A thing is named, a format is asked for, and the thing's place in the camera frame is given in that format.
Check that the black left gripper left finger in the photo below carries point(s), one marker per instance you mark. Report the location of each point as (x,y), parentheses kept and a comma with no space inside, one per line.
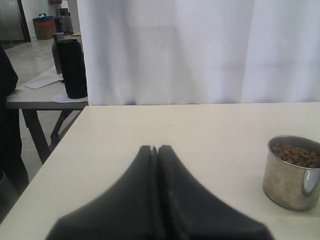
(128,210)

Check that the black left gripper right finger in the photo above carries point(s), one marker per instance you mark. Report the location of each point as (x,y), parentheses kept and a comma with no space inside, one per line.
(191,212)

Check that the steel mug with kibble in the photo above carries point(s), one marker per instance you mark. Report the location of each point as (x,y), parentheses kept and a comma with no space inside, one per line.
(292,172)

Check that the dark clothed person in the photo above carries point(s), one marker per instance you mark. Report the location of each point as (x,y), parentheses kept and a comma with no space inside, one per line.
(10,136)

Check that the white paper under flask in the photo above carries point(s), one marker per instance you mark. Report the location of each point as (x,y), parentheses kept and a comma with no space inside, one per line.
(62,98)

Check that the grey side table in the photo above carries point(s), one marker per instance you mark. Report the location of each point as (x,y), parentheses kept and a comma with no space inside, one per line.
(30,101)

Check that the white paper sheet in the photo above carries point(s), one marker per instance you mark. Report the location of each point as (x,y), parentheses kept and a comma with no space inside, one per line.
(44,82)

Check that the white backdrop curtain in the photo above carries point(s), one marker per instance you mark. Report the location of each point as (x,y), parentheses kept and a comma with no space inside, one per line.
(154,52)

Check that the black cylinder flask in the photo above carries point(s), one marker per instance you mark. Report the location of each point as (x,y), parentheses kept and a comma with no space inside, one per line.
(72,64)

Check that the cardboard box with red band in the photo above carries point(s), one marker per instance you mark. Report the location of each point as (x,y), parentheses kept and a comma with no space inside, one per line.
(44,27)

